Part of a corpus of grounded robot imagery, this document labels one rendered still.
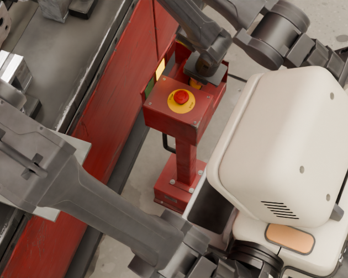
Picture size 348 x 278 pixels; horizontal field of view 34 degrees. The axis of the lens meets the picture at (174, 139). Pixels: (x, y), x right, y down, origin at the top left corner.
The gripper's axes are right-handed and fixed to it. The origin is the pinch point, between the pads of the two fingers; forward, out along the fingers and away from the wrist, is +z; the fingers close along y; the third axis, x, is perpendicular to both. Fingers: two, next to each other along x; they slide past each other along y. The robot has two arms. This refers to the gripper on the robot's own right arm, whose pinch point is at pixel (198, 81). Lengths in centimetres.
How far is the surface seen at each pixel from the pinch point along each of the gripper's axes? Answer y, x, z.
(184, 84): 2.8, 5.1, -4.8
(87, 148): 13.2, 39.6, -25.1
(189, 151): -8.0, 8.1, 28.3
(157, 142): 3, -7, 75
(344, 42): -46, -85, 64
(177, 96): 2.7, 10.7, -7.9
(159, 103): 5.9, 13.3, -4.1
